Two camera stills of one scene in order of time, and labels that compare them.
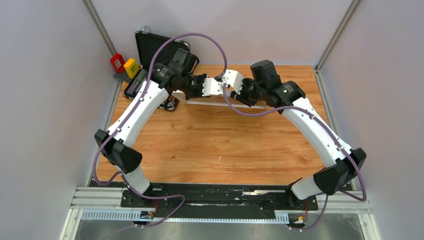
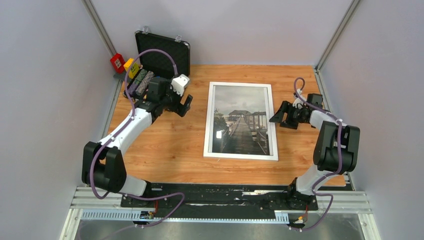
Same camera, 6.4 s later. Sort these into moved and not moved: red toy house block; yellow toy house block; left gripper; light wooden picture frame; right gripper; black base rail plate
Moved: right gripper; left gripper; light wooden picture frame
Not moved: yellow toy house block; red toy house block; black base rail plate
